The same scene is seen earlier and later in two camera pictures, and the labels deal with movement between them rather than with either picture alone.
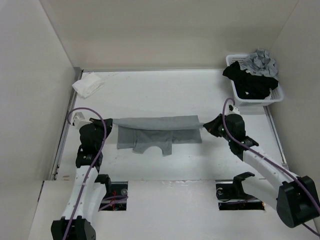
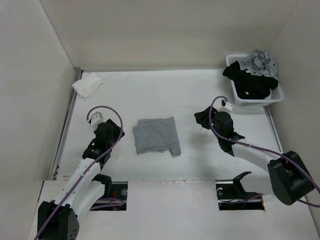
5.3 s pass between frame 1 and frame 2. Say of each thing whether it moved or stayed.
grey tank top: moved
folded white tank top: stayed
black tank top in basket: stayed
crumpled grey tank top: stayed
